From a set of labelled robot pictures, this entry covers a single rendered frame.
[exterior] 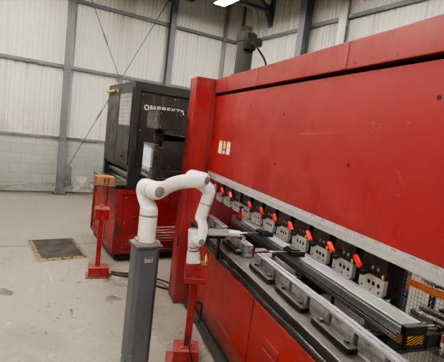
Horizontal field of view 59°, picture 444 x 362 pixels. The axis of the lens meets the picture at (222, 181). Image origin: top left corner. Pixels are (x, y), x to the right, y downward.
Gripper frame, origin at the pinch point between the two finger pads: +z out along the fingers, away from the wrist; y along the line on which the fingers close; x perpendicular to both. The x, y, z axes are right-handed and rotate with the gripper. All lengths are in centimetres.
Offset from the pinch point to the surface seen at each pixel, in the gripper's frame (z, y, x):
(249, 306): 9, -36, 42
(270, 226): -42, -49, 34
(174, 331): 74, 13, -48
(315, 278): -11, -78, 45
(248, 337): 29, -36, 46
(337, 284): -15, -84, 65
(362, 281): -40, -71, 122
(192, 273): 0.6, 0.1, 4.8
